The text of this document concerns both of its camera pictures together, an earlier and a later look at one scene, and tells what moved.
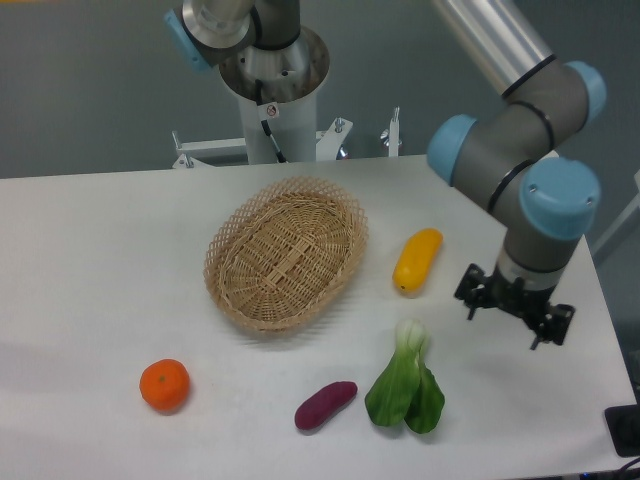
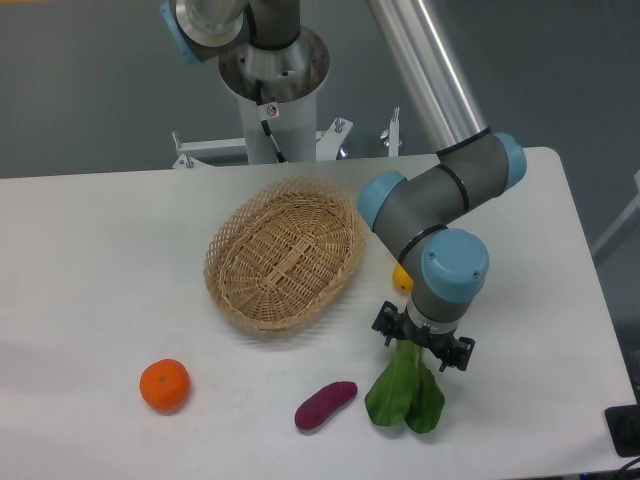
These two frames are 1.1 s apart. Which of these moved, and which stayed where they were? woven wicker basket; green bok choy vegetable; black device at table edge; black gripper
Moved: black gripper
Stayed: black device at table edge; green bok choy vegetable; woven wicker basket
